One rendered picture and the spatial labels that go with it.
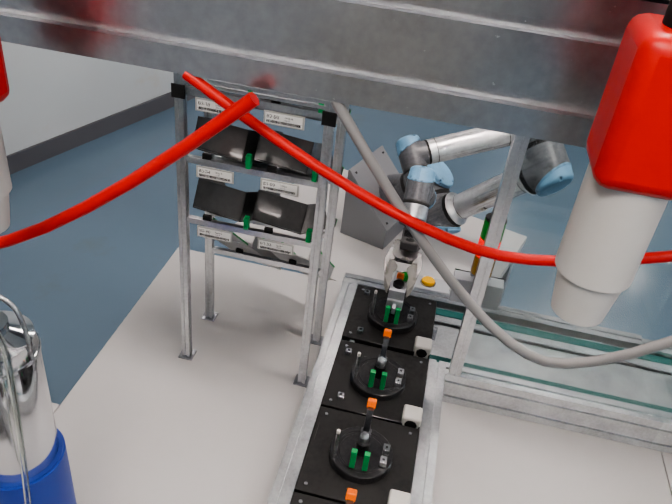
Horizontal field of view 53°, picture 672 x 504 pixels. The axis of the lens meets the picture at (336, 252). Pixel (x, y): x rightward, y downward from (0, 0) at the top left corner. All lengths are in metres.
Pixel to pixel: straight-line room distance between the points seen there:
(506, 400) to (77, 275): 2.45
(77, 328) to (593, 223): 3.09
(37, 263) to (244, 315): 1.95
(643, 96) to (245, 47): 0.25
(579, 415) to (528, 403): 0.13
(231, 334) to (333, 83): 1.56
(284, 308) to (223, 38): 1.65
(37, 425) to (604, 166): 1.08
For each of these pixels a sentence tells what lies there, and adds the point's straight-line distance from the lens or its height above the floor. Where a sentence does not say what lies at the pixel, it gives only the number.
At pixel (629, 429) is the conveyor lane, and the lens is 1.93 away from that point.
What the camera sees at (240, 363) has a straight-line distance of 1.88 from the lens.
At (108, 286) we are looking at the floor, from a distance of 3.57.
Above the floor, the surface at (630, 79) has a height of 2.08.
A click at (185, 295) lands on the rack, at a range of 1.75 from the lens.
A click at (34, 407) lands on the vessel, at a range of 1.24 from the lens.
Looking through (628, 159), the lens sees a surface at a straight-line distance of 0.34.
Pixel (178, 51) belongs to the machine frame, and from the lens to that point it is 0.47.
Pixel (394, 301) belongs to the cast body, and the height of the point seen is 1.05.
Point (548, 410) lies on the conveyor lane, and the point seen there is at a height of 0.91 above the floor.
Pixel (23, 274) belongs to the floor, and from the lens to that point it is 3.74.
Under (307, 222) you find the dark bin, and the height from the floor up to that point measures 1.32.
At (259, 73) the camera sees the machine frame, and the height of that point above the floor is 2.01.
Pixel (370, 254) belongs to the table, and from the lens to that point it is 2.34.
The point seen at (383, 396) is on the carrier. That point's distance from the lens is 1.66.
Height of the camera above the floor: 2.17
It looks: 34 degrees down
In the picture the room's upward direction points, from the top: 7 degrees clockwise
